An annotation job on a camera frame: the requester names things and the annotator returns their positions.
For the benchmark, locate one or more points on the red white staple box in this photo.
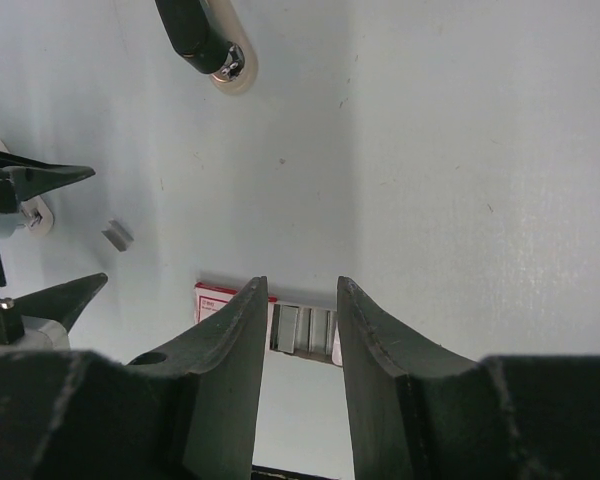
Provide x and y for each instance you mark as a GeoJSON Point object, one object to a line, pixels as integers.
{"type": "Point", "coordinates": [307, 332]}

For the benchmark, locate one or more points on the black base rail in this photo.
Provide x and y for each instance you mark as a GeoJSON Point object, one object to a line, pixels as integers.
{"type": "Point", "coordinates": [259, 472]}

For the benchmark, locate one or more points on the grey staple strip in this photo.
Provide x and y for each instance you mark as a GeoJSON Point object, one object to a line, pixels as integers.
{"type": "Point", "coordinates": [118, 236]}

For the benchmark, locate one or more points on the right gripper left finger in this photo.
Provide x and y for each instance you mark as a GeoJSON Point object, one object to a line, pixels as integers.
{"type": "Point", "coordinates": [184, 410]}

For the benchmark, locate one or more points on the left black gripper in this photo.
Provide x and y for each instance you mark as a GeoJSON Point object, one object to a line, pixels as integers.
{"type": "Point", "coordinates": [41, 320]}

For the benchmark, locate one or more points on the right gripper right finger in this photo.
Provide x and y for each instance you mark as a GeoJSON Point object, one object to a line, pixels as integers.
{"type": "Point", "coordinates": [419, 411]}

